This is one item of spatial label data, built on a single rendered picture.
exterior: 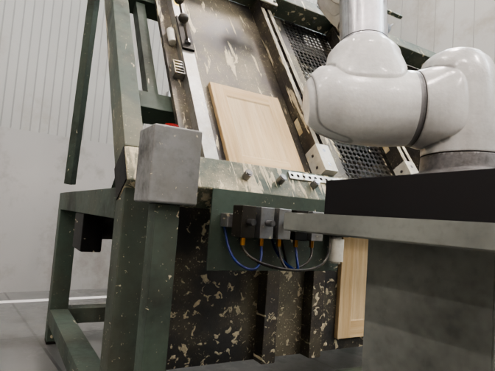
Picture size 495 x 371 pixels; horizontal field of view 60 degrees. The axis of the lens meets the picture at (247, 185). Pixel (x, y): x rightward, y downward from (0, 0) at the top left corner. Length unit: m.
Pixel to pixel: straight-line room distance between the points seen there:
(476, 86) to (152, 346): 0.87
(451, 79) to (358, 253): 1.18
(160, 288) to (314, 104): 0.54
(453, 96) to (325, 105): 0.24
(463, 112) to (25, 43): 3.63
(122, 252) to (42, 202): 2.75
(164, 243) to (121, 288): 0.24
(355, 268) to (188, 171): 1.12
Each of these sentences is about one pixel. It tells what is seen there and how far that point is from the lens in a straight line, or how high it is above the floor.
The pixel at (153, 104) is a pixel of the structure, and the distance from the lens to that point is 1.52.
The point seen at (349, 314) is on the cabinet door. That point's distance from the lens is 1.96.
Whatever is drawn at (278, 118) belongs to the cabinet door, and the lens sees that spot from 1.69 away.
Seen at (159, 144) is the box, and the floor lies 0.88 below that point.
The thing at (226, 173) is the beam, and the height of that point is 0.86.
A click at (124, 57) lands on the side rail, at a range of 1.52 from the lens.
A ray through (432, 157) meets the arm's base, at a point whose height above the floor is 0.88.
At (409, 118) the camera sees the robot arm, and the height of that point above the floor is 0.94.
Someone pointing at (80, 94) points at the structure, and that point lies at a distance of 2.46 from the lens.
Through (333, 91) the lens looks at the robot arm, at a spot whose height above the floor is 0.98.
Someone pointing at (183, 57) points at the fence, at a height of 1.31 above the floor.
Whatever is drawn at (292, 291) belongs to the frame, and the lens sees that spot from 1.77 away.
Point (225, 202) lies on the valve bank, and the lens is 1.26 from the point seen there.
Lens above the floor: 0.73
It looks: 4 degrees up
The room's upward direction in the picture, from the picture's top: 4 degrees clockwise
